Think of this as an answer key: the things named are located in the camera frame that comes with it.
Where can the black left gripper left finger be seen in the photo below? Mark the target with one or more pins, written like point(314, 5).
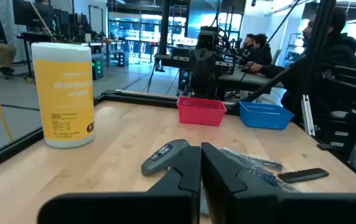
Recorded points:
point(178, 199)

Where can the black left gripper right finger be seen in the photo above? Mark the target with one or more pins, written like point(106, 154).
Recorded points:
point(234, 202)

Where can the plastic-wrapped dark blue toiletry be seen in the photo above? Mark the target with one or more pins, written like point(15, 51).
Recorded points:
point(259, 174)

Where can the grey oblong plastic case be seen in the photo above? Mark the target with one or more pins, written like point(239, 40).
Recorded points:
point(162, 157)

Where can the plastic-wrapped black comb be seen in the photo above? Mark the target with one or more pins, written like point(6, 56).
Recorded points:
point(268, 164)

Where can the bare black comb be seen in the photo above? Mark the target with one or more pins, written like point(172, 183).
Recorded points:
point(302, 175)

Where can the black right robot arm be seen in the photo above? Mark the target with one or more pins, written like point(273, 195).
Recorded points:
point(207, 88)

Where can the black desk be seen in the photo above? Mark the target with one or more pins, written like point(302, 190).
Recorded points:
point(243, 81)

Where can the red plastic basket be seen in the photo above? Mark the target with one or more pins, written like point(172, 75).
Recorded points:
point(201, 113)

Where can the blue plastic basket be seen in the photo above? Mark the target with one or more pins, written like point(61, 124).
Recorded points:
point(263, 118)

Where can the computer tower green lights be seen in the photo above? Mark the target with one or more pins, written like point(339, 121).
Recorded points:
point(97, 67)

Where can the yellow white disinfecting wipes canister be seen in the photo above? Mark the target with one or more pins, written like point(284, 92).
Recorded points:
point(63, 93)

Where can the black office chair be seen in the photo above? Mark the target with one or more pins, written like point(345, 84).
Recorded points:
point(352, 93)

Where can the black monitor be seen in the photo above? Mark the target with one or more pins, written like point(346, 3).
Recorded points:
point(31, 12)

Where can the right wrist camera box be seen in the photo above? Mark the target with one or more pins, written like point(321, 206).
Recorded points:
point(207, 39)

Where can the aluminium bracket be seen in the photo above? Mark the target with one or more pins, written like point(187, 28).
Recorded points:
point(308, 118)

